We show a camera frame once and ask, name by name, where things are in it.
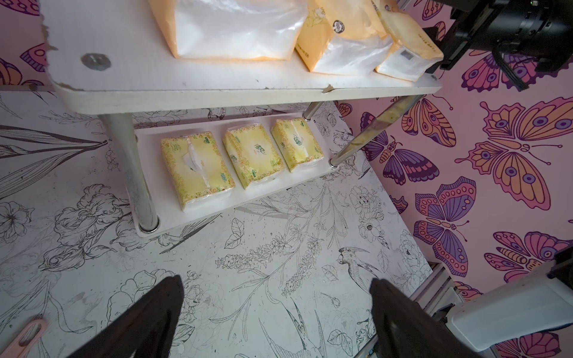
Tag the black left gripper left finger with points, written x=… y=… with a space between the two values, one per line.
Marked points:
x=146 y=329

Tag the yellow floral tissue pack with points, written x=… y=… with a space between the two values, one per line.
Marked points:
x=253 y=154
x=297 y=143
x=197 y=169

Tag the orange tissue pack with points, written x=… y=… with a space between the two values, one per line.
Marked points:
x=343 y=38
x=412 y=52
x=230 y=30

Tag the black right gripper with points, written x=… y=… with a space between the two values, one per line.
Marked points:
x=538 y=29

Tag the white two-tier shelf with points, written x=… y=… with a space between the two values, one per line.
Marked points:
x=108 y=59

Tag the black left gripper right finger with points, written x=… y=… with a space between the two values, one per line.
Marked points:
x=404 y=329

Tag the pink hand brush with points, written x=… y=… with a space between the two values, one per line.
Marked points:
x=26 y=339

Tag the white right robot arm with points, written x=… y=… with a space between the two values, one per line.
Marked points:
x=539 y=294

